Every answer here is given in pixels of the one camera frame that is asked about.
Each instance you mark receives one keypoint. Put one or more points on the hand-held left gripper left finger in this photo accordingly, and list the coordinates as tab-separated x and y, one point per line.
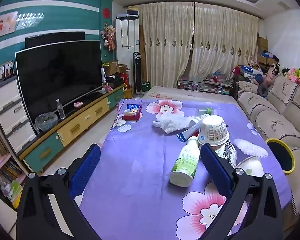
86	170

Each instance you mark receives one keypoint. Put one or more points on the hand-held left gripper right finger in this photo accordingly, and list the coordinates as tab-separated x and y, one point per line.
216	170

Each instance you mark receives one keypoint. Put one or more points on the blue white tube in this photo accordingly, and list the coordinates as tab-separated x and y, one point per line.
185	135

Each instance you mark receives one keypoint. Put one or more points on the clear bottle green cap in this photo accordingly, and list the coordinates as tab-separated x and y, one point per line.
207	110

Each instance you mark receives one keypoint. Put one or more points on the white cloth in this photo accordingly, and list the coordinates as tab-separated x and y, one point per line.
170	125

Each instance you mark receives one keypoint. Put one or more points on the yellow black waste bin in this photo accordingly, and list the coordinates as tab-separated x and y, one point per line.
280	155

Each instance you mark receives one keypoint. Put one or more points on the teal yellow television cabinet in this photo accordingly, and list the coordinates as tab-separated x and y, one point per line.
72	130

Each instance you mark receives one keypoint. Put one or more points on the purple floral tablecloth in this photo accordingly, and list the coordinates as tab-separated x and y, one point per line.
140	155

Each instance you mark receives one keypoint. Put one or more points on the glass bowl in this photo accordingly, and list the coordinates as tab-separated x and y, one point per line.
46	122

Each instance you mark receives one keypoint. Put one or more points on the clear water bottle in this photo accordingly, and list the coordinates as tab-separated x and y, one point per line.
61	111

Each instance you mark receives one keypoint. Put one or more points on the pink small dish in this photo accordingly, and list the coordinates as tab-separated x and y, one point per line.
78	104

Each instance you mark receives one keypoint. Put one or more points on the dark red box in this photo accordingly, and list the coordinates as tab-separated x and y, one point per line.
132	118

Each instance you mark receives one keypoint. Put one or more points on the beige sofa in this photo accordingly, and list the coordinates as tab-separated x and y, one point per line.
272	120

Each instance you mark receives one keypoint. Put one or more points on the blue white small box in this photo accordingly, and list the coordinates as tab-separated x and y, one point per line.
132	110

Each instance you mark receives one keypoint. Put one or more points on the shelf of books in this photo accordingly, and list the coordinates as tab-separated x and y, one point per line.
2	160

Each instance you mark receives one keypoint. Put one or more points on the glass case with clutter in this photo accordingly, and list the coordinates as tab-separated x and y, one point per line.
205	86

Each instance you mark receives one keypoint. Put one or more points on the white plastic drawer unit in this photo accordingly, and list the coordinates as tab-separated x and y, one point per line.
12	120

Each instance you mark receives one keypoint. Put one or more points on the dark neck pillow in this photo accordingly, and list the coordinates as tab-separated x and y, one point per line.
263	90

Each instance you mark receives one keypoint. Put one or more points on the large black television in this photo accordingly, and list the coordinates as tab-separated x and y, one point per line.
60	80

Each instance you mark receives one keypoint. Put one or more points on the red container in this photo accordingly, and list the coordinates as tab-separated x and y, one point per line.
125	80

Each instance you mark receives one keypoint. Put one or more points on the green small box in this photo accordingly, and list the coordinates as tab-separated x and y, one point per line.
145	86

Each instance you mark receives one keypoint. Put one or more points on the blue white star bag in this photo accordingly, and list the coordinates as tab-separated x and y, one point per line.
250	71

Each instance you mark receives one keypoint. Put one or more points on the open cardboard boxes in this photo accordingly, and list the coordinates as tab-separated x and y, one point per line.
113	67

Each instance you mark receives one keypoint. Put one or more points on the black tower fan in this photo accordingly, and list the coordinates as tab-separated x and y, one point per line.
138	72

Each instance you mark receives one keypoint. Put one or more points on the pile of plush toys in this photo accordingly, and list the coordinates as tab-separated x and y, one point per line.
295	75

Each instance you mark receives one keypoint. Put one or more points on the framed photos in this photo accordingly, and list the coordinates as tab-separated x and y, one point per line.
2	72

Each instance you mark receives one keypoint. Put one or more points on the cream patterned curtain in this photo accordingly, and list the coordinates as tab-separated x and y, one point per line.
225	37
167	42

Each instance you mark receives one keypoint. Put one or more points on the stack of cardboard boxes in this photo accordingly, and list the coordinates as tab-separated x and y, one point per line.
262	45

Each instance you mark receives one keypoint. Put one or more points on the artificial flower decoration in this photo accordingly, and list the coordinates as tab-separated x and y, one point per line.
108	36

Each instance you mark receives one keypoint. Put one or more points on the tall brown cardboard roll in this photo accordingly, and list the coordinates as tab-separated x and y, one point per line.
142	45

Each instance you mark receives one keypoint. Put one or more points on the white standing air conditioner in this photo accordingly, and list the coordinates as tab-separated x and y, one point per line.
127	37

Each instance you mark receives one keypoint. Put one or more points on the dark flat box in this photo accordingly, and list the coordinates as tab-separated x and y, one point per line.
132	12

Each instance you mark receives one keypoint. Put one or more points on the red round wall ornament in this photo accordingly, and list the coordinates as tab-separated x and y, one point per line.
105	12

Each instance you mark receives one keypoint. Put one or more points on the cartoon wall poster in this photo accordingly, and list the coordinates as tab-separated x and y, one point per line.
2	25

